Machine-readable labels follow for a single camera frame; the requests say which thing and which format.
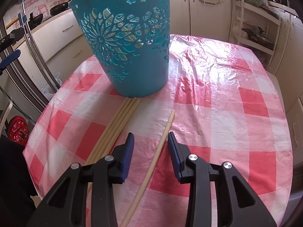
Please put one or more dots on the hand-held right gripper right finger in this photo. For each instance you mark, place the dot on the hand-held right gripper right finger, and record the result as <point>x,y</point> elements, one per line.
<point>174,156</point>

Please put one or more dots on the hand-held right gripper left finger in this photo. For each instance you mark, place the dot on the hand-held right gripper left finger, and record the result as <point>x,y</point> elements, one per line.
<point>126,156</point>

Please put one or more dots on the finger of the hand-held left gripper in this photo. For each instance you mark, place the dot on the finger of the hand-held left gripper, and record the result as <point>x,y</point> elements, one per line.
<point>14,39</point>
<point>10,58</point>

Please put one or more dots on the single wooden chopstick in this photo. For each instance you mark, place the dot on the single wooden chopstick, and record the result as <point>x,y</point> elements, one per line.
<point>152,162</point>

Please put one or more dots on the set of wooden chopsticks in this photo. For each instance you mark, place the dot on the set of wooden chopsticks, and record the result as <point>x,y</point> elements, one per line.
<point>113,127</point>

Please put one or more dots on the blue perforated plastic basket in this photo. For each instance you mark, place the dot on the blue perforated plastic basket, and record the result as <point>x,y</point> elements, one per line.
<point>142,75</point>

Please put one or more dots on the black wok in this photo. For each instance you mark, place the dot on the black wok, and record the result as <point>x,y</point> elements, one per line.
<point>35,20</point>

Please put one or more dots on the translucent trash bag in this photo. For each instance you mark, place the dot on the translucent trash bag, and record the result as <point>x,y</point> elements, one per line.
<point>52,87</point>

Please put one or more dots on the black frying pan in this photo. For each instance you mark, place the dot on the black frying pan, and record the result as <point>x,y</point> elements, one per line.
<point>59,8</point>

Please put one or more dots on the cream and blue shoe rack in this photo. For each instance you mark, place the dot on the cream and blue shoe rack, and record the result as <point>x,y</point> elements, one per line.
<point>6,115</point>

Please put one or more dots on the red white checkered tablecloth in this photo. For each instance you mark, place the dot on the red white checkered tablecloth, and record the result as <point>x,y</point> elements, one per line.
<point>224,123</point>

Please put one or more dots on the red patterned slipper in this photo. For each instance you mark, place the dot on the red patterned slipper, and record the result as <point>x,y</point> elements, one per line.
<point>17,130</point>

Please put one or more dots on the person's left leg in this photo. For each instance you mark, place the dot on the person's left leg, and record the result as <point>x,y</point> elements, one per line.
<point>14,182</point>

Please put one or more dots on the lidded pot in cart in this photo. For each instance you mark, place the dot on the lidded pot in cart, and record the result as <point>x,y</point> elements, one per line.
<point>258,37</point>

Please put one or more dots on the white rolling storage cart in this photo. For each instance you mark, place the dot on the white rolling storage cart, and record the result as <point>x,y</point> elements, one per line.
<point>272,26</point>

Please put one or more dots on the grey sliding door frame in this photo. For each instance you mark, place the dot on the grey sliding door frame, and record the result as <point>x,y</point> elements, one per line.
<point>21,75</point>

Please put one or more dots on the red wall stickers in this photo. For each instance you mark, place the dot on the red wall stickers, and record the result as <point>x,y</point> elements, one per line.
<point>42,2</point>

